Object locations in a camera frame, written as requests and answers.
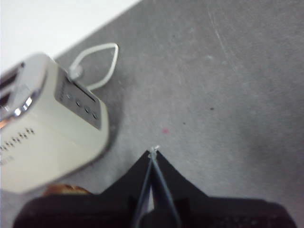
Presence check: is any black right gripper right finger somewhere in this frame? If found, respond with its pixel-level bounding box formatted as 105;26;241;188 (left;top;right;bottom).
151;151;298;228

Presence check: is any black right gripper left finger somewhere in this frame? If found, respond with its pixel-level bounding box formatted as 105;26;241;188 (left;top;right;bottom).
13;149;153;228

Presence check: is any brown toasted bread slice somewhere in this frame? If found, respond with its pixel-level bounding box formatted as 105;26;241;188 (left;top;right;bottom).
44;184;90;196

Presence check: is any cream two-slot toaster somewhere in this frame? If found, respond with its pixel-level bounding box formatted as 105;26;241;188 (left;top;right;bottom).
0;53;110;194

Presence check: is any white cable loop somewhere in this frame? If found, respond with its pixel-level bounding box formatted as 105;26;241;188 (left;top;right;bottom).
70;42;119;91

